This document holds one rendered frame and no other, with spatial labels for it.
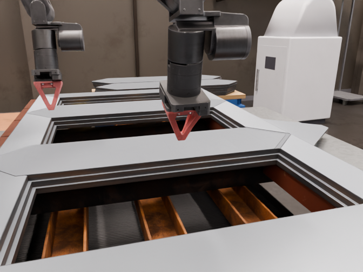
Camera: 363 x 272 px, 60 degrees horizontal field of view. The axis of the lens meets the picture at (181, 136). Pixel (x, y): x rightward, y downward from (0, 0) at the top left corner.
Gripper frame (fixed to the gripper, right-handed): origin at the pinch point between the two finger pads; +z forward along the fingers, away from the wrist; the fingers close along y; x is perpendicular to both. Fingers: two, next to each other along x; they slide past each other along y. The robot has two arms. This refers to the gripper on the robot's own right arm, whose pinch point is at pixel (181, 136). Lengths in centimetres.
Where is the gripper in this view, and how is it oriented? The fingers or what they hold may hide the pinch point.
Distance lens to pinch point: 58.6
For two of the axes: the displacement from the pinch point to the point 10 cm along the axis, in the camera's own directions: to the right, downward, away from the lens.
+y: -2.5, -5.2, 8.1
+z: -0.4, 8.5, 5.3
